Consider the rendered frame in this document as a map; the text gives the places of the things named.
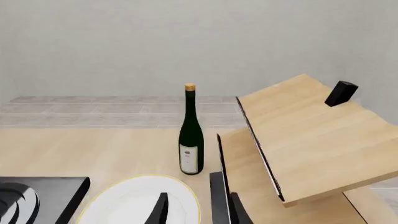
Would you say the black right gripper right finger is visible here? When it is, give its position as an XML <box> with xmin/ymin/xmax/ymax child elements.
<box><xmin>230</xmin><ymin>192</ymin><xmax>254</xmax><ymax>224</ymax></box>

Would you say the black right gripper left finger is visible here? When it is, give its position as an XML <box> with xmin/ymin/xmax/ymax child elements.
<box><xmin>145</xmin><ymin>192</ymin><xmax>170</xmax><ymax>224</ymax></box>

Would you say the white plate with yellow rim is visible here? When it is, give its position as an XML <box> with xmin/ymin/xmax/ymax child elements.
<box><xmin>75</xmin><ymin>174</ymin><xmax>201</xmax><ymax>224</ymax></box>

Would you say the dark green wine bottle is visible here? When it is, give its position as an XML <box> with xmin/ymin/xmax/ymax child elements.
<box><xmin>178</xmin><ymin>83</ymin><xmax>205</xmax><ymax>175</ymax></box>

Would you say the flat black stove plate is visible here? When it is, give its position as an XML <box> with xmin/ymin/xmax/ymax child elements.
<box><xmin>0</xmin><ymin>176</ymin><xmax>91</xmax><ymax>224</ymax></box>

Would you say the pale wooden two-tier rack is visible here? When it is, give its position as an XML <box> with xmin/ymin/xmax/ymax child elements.
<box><xmin>209</xmin><ymin>73</ymin><xmax>398</xmax><ymax>224</ymax></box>

